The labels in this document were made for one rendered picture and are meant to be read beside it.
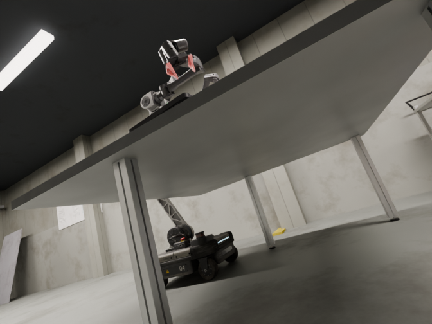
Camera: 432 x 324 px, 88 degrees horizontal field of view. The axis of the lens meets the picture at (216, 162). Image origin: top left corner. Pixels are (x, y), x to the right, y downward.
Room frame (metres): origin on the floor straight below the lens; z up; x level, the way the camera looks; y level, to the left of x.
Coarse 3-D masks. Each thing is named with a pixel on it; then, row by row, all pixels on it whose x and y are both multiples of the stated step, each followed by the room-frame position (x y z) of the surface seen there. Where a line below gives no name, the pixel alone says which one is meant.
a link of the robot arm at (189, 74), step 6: (198, 60) 1.30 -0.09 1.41; (186, 72) 1.42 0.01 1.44; (192, 72) 1.40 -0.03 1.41; (180, 78) 1.45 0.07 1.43; (186, 78) 1.44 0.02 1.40; (162, 84) 1.52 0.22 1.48; (168, 84) 1.51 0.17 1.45; (174, 84) 1.49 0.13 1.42; (180, 84) 1.50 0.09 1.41; (174, 90) 1.55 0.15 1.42; (168, 96) 1.57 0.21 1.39
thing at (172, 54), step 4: (172, 48) 0.92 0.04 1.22; (168, 52) 0.92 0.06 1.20; (172, 52) 0.92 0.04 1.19; (176, 52) 0.92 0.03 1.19; (184, 52) 0.92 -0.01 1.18; (168, 56) 0.93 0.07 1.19; (172, 56) 0.92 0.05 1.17; (176, 56) 0.91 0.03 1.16; (168, 60) 0.90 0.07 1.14; (172, 60) 0.92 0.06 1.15; (176, 60) 0.93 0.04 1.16; (184, 60) 0.97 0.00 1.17; (180, 64) 0.97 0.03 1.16
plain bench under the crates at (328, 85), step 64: (384, 0) 0.36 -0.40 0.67; (256, 64) 0.46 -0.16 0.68; (320, 64) 0.51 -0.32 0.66; (384, 64) 0.62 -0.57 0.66; (192, 128) 0.65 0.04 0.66; (256, 128) 0.83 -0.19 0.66; (320, 128) 1.13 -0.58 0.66; (64, 192) 0.88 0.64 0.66; (128, 192) 0.71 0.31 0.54; (192, 192) 2.00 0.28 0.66; (256, 192) 2.07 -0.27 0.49; (384, 192) 1.69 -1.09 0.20
